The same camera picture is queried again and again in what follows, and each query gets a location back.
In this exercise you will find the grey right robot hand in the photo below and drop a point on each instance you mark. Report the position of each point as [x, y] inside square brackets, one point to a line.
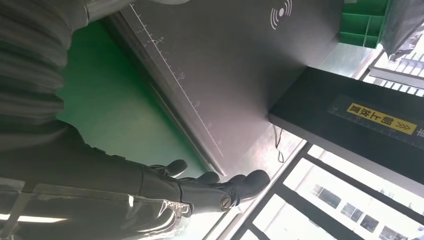
[82, 192]

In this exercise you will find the green conveyor belt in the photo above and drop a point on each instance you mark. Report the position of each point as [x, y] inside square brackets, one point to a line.
[109, 109]

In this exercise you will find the ribbed grey right arm sleeve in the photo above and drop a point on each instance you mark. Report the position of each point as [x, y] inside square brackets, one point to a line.
[30, 73]

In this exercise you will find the grey weighing platform with ruler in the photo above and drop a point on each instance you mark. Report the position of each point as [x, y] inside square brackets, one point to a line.
[232, 66]

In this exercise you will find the black scanner head bar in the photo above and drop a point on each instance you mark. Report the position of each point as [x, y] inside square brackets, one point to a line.
[314, 112]

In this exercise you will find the yellow warning sticker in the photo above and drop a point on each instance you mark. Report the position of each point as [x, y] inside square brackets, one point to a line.
[381, 118]

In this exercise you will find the green plastic crate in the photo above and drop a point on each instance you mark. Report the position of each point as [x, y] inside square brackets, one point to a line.
[354, 23]

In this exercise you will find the dark window frame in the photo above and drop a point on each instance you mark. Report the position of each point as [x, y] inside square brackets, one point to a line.
[314, 212]

